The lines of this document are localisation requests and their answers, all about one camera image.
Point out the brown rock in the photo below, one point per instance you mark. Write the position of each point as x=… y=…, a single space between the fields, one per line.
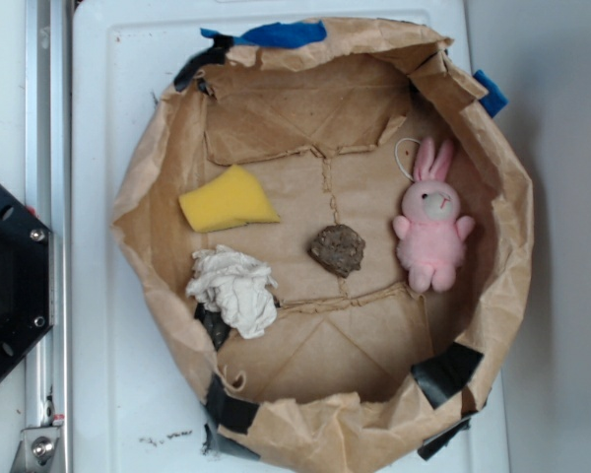
x=338 y=249

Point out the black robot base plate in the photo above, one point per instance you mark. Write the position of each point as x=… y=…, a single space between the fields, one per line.
x=24 y=281

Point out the metal corner bracket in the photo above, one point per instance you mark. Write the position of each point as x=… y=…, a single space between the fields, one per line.
x=36 y=450

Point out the black tape patch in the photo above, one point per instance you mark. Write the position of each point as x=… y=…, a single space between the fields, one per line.
x=443 y=376
x=234 y=414

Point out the aluminium frame rail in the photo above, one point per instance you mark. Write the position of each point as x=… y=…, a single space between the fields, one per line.
x=48 y=113

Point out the crumpled white cloth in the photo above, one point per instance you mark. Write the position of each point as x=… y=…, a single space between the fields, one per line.
x=237 y=286

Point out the black tape patch right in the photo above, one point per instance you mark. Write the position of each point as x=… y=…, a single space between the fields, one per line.
x=443 y=376

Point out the black tape patch bottom left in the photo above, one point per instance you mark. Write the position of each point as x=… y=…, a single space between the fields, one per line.
x=234 y=414

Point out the yellow sponge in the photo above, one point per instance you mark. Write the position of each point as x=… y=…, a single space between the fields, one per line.
x=233 y=199

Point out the blue tape piece right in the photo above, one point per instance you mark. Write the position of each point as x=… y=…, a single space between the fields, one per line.
x=494 y=101

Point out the brown paper bag bin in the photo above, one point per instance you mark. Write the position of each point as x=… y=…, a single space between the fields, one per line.
x=318 y=127

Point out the pink plush bunny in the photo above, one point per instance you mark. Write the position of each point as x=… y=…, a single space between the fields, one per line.
x=431 y=231

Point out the blue tape strip top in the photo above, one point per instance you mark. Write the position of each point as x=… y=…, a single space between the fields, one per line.
x=281 y=35

